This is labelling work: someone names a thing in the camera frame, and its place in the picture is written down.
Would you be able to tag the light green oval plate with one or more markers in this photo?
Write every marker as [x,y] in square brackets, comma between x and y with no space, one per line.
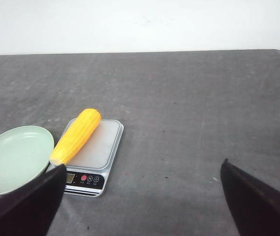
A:
[24,155]

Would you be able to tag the yellow corn cob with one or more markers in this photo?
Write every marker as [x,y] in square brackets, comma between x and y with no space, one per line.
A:
[75,136]

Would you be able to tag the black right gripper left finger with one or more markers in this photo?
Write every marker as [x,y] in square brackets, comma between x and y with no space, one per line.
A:
[30,209]

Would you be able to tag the silver digital kitchen scale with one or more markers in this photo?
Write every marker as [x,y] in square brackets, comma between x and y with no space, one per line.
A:
[88,171]

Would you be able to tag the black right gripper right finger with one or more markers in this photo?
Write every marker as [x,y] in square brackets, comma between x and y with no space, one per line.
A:
[254,205]

